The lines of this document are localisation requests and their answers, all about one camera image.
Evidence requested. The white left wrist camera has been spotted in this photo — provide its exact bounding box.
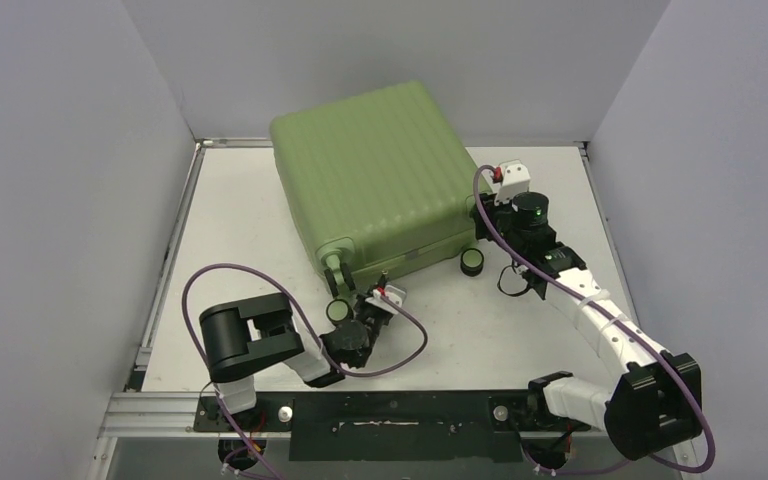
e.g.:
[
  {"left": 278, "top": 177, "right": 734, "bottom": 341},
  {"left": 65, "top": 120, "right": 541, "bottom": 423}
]
[{"left": 365, "top": 283, "right": 407, "bottom": 315}]

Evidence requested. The aluminium frame rail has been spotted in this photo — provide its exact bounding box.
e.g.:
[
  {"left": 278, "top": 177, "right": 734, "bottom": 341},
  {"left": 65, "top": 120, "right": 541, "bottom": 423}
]
[{"left": 95, "top": 389, "right": 697, "bottom": 439}]

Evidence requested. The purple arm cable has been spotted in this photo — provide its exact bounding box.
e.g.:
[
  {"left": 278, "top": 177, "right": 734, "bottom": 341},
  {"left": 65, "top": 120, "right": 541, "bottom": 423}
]
[
  {"left": 473, "top": 164, "right": 718, "bottom": 477},
  {"left": 180, "top": 263, "right": 430, "bottom": 480}
]

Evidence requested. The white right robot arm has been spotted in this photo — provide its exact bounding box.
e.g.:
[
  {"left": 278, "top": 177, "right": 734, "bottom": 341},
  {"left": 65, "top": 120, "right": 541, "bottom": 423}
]
[{"left": 471, "top": 192, "right": 712, "bottom": 460}]

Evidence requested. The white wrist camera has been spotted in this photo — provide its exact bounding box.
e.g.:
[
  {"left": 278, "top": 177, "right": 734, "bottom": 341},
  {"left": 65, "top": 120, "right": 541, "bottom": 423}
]
[
  {"left": 365, "top": 283, "right": 407, "bottom": 315},
  {"left": 492, "top": 160, "right": 531, "bottom": 205}
]

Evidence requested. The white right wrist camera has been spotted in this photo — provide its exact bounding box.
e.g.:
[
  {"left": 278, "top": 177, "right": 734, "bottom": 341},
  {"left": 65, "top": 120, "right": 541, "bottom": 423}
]
[{"left": 492, "top": 160, "right": 531, "bottom": 205}]

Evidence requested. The green suitcase with blue lining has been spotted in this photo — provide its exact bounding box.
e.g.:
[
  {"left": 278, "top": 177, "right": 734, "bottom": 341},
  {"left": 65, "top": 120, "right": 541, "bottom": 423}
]
[{"left": 269, "top": 81, "right": 477, "bottom": 289}]

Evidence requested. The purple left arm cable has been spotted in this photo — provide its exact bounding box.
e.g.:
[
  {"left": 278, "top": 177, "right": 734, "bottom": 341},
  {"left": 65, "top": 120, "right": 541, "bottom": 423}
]
[{"left": 180, "top": 263, "right": 430, "bottom": 480}]

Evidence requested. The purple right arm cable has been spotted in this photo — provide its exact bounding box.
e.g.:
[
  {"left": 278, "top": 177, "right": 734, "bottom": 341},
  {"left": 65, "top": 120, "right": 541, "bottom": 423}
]
[{"left": 473, "top": 164, "right": 718, "bottom": 477}]

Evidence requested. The middle left suitcase wheel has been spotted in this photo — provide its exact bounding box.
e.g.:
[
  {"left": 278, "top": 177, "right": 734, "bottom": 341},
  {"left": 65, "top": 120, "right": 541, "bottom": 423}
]
[{"left": 323, "top": 261, "right": 357, "bottom": 298}]

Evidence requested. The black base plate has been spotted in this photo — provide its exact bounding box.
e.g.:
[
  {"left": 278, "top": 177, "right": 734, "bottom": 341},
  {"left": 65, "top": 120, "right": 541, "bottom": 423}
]
[{"left": 191, "top": 389, "right": 591, "bottom": 464}]

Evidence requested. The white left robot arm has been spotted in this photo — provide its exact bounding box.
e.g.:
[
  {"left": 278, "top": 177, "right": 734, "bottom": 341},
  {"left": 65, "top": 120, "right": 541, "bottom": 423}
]
[{"left": 199, "top": 293, "right": 396, "bottom": 430}]

